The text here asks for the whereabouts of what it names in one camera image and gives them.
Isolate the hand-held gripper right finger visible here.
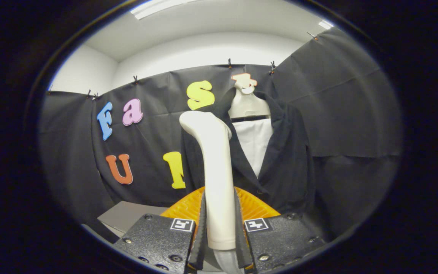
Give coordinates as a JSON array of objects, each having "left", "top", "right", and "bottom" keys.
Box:
[{"left": 234, "top": 186, "right": 326, "bottom": 274}]

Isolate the white garment steamer head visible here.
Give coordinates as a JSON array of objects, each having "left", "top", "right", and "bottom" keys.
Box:
[{"left": 179, "top": 110, "right": 236, "bottom": 251}]

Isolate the black jacket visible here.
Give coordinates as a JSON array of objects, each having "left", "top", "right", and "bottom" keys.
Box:
[{"left": 180, "top": 88, "right": 316, "bottom": 225}]

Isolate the white dress form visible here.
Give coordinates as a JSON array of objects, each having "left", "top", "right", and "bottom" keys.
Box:
[{"left": 228, "top": 74, "right": 274, "bottom": 178}]

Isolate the grey drawer cabinet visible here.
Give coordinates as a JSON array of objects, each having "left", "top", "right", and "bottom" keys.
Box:
[{"left": 97, "top": 201, "right": 168, "bottom": 238}]

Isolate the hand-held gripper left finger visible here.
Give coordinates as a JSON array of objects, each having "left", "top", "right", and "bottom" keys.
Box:
[{"left": 113, "top": 186, "right": 207, "bottom": 274}]

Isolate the black backdrop cloth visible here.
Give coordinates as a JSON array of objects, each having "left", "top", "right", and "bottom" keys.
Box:
[{"left": 38, "top": 27, "right": 402, "bottom": 244}]

